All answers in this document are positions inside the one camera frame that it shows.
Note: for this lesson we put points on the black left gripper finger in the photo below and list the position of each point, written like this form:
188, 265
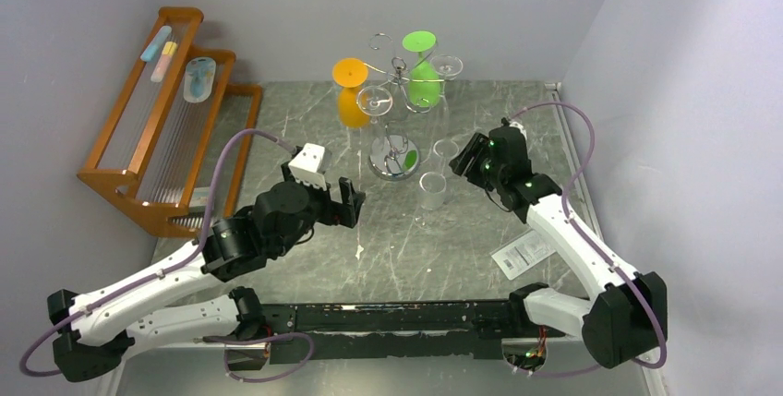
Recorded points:
286, 172
352, 202

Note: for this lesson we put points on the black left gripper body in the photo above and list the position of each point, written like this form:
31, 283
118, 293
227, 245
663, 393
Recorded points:
323, 208

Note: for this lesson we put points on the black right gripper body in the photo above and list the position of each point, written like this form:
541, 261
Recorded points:
471, 157

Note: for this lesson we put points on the green plastic wine glass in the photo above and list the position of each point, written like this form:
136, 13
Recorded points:
424, 86

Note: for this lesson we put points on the clear stemmed wine glass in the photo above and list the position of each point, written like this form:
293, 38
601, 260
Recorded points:
375, 102

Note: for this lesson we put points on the orange plastic wine glass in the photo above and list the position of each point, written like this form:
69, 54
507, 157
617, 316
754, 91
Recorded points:
350, 74

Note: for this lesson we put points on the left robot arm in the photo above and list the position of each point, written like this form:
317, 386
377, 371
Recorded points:
96, 331

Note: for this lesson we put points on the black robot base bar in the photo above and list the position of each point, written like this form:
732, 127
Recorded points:
478, 329

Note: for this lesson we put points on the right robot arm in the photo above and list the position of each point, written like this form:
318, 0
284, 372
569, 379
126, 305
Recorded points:
625, 313

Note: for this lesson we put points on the chrome wine glass rack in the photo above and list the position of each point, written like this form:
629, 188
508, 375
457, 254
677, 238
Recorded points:
399, 154

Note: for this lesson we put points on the white printed package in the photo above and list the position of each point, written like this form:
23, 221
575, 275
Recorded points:
521, 254

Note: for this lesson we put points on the orange wooden display shelf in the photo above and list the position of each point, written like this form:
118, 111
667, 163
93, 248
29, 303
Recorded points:
151, 159

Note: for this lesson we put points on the blue blister pack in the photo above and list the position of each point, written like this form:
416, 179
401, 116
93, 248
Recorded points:
198, 79

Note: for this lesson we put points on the pastel toothbrush package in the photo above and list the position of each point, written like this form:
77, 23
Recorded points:
160, 51

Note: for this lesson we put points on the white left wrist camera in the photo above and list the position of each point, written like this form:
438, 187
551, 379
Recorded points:
309, 166

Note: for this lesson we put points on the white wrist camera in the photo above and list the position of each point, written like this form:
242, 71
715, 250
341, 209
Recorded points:
309, 166
505, 121

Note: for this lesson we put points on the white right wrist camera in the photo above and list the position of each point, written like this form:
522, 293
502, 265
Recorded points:
505, 121

